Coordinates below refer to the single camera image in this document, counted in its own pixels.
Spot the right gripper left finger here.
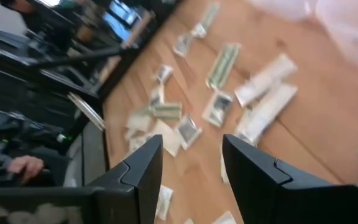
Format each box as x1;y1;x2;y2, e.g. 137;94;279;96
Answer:
0;134;164;224

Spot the person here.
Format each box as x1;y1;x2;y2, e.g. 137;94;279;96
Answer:
0;0;74;52

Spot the person's hand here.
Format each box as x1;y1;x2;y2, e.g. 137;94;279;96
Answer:
6;154;46;184

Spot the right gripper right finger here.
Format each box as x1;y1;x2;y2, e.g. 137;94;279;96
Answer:
222;134;358;224

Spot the crumpled antiseptic wipe packet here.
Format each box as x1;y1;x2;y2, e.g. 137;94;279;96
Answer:
154;185;174;222

